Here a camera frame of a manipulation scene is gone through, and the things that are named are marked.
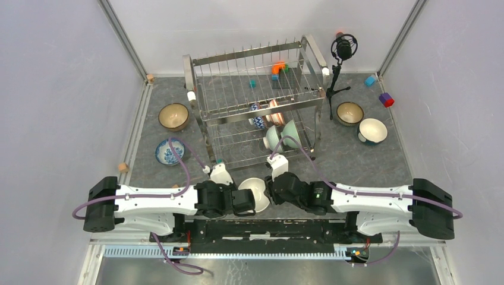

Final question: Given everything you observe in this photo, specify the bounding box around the white bowl with orange rim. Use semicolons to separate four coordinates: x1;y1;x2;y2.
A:
238;178;270;213

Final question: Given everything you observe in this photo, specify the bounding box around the white blue floral bowl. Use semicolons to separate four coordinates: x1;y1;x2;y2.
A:
155;138;186;166

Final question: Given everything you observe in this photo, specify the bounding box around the dark bowl with lattice band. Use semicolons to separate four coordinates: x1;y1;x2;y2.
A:
336;102;364;126

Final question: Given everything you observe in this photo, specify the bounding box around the blue rimmed small bowl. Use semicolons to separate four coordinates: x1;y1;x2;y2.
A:
357;118;388;145

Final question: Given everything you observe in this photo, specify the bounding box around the copper bowl with floral motif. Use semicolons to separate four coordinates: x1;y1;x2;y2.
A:
158;103;189;132

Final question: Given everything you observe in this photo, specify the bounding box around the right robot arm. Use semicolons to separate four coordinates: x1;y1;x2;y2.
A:
266;172;455;242

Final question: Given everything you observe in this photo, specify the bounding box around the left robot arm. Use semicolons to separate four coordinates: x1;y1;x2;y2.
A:
83;176;256;242

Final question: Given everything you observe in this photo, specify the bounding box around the steel two-tier dish rack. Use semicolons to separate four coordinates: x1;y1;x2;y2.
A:
182;34;330;169

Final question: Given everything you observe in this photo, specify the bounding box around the celadon green rear bowl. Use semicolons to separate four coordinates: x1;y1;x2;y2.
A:
263;126;280;151

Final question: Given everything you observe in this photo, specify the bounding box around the celadon green bowl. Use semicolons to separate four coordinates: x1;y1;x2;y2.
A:
281;120;301;149
263;126;280;151

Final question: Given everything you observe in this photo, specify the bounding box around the celadon green front bowl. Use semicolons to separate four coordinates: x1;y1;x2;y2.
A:
281;120;301;149

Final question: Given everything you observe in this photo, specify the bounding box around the red white patterned bowl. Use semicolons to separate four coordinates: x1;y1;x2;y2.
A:
266;99;286;126

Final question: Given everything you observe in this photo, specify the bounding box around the pink patterned rear bowl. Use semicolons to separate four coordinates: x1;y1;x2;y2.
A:
249;102;267;131

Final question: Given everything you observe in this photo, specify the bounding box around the grey building baseplate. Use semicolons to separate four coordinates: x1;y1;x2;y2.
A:
271;68;299;89

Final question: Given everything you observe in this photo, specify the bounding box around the orange arch block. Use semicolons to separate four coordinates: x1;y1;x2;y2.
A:
271;61;286;75

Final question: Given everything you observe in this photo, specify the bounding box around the wooden cube at left edge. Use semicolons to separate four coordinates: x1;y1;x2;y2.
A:
118;162;130;173

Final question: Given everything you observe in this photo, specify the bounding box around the purple and red block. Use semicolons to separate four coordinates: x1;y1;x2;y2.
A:
379;92;395;108

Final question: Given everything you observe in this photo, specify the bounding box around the light blue block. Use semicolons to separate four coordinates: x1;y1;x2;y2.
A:
364;74;377;87

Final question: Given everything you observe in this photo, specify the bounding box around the black microphone on tripod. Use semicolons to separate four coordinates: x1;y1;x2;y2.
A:
326;32;358;120

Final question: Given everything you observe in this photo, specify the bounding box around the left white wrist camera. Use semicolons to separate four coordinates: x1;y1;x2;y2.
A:
202;163;234;185

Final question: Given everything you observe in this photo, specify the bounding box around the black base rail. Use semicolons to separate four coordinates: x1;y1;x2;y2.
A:
157;219;383;254

